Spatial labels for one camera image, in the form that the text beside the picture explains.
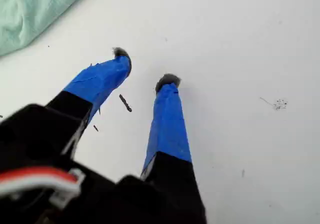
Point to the green t-shirt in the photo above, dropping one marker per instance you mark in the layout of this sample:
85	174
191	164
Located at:
25	9

